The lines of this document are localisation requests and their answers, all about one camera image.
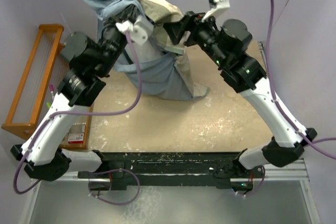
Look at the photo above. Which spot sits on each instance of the orange wooden rack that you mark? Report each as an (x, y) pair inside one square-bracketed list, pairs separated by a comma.
[(44, 67)]

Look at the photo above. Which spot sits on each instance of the pink capped marker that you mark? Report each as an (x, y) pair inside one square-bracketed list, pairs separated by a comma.
[(52, 91)]

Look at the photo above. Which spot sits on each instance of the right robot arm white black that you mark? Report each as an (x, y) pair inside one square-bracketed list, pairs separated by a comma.
[(226, 46)]

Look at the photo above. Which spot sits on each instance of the red white small box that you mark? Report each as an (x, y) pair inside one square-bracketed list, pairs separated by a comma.
[(76, 138)]

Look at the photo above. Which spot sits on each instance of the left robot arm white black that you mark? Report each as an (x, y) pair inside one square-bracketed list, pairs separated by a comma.
[(89, 62)]

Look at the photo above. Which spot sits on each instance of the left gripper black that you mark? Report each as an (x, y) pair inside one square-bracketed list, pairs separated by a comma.
[(128, 12)]

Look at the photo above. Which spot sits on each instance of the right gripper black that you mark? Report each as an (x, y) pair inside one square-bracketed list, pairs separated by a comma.
[(192, 22)]

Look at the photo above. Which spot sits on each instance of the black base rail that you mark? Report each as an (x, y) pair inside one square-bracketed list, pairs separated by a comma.
[(215, 169)]

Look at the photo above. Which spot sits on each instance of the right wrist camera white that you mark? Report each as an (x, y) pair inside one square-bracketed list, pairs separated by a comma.
[(217, 8)]

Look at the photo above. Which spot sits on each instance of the patchwork green beige pillowcase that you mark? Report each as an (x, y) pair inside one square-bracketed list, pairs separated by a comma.
[(165, 68)]

